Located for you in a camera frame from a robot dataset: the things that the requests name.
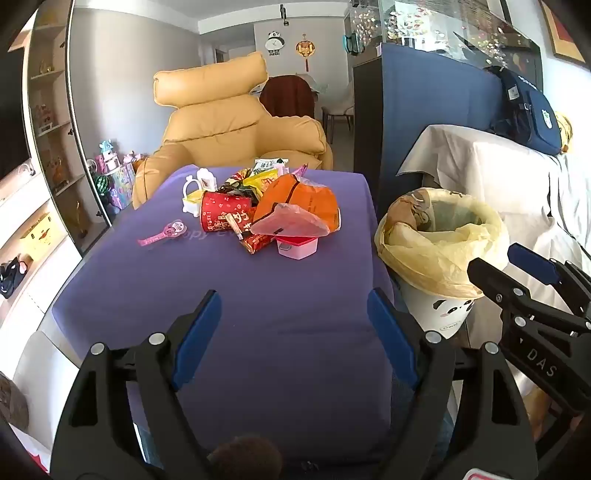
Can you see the panda wall clock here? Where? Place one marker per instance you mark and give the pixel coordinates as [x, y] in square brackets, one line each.
[274, 42]

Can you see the brown chair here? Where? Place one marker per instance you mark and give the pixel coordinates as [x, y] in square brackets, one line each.
[286, 97]

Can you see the green white snack packet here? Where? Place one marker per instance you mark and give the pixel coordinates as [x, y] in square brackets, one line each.
[270, 165]

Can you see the navy backpack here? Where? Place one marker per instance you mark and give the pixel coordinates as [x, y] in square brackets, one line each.
[521, 110]

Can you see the pink packet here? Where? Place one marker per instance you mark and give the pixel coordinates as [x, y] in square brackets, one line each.
[299, 171]

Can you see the black television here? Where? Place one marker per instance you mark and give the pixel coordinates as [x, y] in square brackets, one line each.
[14, 120]

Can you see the yellow box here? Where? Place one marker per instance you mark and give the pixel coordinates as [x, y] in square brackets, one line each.
[39, 237]

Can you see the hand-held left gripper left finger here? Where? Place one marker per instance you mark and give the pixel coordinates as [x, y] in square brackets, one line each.
[198, 337]

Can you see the white panda trash bin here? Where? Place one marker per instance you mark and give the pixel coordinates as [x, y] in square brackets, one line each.
[438, 314]

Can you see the pink container with red lid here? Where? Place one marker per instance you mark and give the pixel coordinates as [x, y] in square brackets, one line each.
[298, 250]

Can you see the black cabinet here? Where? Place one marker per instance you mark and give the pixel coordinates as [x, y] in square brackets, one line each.
[367, 129]

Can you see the black track spotlight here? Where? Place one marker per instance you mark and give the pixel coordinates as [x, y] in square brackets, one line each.
[283, 16]

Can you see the pile of colourful toys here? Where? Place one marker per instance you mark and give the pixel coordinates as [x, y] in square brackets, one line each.
[115, 180]

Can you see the glass display cabinet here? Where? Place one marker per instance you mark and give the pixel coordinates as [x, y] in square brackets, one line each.
[51, 138]

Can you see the white sheet cover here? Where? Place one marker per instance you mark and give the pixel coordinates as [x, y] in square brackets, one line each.
[485, 157]

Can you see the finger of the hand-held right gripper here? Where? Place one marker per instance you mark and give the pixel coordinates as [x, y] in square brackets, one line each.
[489, 277]
[531, 263]

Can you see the orange plastic bag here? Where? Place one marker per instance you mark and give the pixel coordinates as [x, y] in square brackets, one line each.
[304, 196]

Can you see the white dining chair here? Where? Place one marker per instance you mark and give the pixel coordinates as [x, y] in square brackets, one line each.
[339, 108]

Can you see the red paper cup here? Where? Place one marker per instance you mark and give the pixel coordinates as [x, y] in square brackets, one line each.
[221, 212]

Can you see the white and yellow toy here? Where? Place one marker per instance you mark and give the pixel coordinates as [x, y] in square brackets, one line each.
[205, 177]

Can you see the yellow plush toy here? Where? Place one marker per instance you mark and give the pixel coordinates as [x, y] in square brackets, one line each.
[567, 131]

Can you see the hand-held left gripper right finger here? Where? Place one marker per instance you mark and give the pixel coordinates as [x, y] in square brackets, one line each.
[392, 332]

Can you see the blue cloth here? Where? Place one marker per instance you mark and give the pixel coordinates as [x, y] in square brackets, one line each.
[425, 101]

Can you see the red translucent plastic bag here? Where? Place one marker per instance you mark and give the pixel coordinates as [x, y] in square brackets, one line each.
[286, 221]

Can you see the yellow armchair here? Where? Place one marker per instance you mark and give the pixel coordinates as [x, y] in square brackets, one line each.
[217, 124]

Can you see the glass fish tank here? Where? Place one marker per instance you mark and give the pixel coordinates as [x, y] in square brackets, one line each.
[415, 23]

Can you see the framed wall picture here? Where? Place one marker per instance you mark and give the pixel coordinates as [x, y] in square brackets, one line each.
[568, 32]

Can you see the black handbag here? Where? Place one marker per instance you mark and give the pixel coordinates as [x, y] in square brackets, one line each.
[11, 277]

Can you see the teal object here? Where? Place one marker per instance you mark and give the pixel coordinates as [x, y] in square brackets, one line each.
[350, 44]

